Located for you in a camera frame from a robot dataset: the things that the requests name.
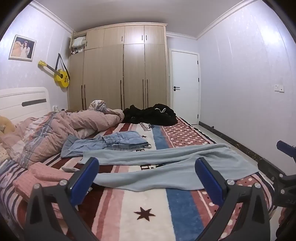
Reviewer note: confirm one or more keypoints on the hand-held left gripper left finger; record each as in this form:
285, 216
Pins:
85, 180

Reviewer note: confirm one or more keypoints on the tan plush toy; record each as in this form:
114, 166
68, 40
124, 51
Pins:
5, 125

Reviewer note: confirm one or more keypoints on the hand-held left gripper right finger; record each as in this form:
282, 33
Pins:
209, 180

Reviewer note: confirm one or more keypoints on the black clothing pile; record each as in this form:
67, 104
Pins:
150, 115

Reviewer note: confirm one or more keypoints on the framed wall picture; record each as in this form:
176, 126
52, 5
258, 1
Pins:
22, 48

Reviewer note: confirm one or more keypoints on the white door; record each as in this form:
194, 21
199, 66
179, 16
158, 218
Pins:
185, 81

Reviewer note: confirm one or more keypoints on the denim pants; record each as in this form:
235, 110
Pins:
115, 142

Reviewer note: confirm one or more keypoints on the striped printed blanket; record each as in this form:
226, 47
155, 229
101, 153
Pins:
148, 213

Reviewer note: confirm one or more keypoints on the wooden wardrobe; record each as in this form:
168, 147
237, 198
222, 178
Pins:
108, 74

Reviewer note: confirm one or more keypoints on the white wall socket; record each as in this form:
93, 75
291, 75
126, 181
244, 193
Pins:
279, 88

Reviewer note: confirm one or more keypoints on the pink striped quilt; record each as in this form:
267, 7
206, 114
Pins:
64, 125

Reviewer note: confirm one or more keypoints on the floral pillow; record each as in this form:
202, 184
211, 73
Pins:
4, 151

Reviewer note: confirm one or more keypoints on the yellow guitar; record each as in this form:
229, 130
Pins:
61, 77

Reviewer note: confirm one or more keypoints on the white stored bedding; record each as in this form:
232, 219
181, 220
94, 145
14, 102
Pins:
78, 42

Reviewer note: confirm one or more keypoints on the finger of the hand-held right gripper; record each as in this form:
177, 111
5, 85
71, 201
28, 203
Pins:
270, 168
285, 146

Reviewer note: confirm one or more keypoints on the light blue pants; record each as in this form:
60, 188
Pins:
161, 166

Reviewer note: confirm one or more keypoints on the white bed headboard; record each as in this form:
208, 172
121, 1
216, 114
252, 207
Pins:
20, 97

